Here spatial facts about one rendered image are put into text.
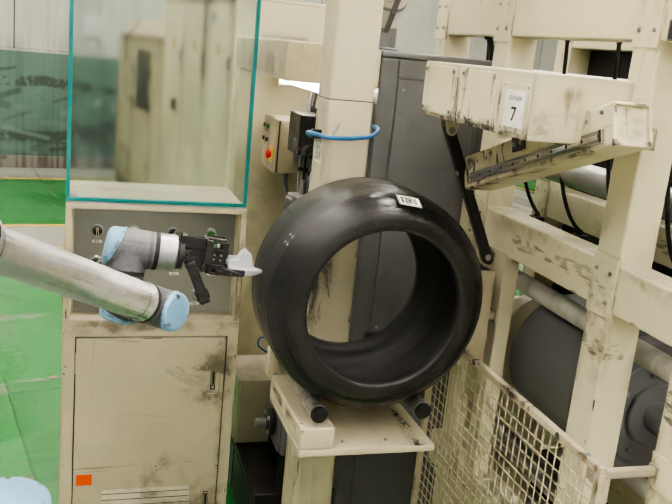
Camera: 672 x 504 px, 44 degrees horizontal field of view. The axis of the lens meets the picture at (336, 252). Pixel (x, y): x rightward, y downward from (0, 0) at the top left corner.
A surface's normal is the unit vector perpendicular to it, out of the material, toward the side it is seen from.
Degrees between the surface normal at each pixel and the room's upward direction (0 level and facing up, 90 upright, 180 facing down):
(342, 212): 49
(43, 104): 90
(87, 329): 90
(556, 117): 90
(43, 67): 90
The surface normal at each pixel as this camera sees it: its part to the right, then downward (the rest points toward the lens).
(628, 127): 0.29, -0.06
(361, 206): 0.04, -0.51
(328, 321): 0.28, 0.25
